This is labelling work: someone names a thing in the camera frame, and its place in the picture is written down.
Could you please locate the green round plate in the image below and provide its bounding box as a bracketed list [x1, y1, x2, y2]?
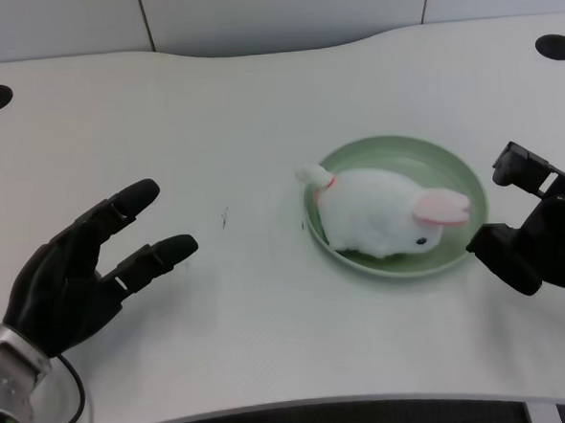
[298, 128, 493, 286]

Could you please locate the white plush rabbit doll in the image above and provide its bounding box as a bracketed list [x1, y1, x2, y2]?
[294, 153, 475, 263]

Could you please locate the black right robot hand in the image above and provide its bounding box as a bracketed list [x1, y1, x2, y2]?
[459, 138, 565, 302]

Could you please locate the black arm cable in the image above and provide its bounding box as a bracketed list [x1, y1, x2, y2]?
[21, 352, 88, 423]

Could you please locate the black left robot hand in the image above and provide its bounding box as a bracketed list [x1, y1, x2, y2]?
[0, 175, 206, 362]

